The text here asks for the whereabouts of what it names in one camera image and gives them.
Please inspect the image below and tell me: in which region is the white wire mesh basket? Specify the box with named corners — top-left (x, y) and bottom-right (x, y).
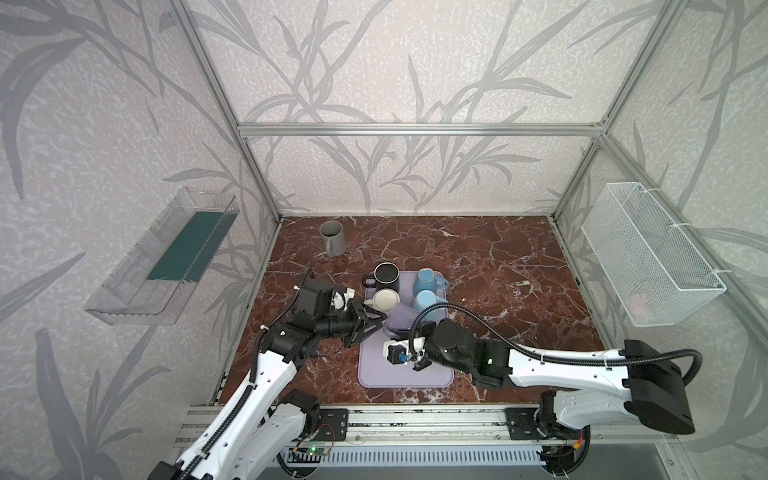
top-left (581, 182), bottom-right (727, 327)

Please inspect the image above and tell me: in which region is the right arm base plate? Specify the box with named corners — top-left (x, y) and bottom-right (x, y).
top-left (504, 405), bottom-right (581, 442)

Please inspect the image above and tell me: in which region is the lilac purple mug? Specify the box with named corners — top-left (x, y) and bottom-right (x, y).
top-left (383, 303), bottom-right (419, 340)

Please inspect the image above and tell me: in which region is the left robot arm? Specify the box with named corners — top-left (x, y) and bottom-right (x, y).
top-left (149, 269), bottom-right (387, 479)

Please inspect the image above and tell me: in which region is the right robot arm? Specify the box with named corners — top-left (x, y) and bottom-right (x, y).
top-left (384, 313), bottom-right (703, 437)

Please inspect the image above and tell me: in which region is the clear plastic wall bin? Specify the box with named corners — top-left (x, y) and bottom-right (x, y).
top-left (84, 187), bottom-right (240, 326)

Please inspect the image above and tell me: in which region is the small green circuit board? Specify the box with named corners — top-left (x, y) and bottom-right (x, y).
top-left (291, 446), bottom-right (332, 462)

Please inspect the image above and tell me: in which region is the black mug white rim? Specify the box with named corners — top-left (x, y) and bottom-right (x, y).
top-left (362, 262), bottom-right (400, 293)

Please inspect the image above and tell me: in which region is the light blue mug front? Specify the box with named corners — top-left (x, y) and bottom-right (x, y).
top-left (412, 290), bottom-right (447, 323)

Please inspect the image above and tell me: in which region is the grey mug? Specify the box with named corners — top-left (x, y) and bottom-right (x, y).
top-left (319, 220), bottom-right (347, 258)

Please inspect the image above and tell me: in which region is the white slotted vent strip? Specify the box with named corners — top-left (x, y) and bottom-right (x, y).
top-left (281, 446), bottom-right (544, 468)

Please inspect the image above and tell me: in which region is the cream white mug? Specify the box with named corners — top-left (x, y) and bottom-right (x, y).
top-left (364, 289), bottom-right (400, 314)

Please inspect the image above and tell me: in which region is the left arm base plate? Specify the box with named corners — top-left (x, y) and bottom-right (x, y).
top-left (302, 408), bottom-right (350, 442)

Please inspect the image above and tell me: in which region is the aluminium front rail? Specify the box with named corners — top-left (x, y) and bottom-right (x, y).
top-left (173, 403), bottom-right (676, 449)

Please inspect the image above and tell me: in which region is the lilac rectangular tray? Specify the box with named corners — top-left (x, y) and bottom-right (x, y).
top-left (358, 271), bottom-right (454, 389)

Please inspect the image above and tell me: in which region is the blue mug rear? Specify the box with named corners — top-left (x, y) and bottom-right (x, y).
top-left (412, 268), bottom-right (450, 295)

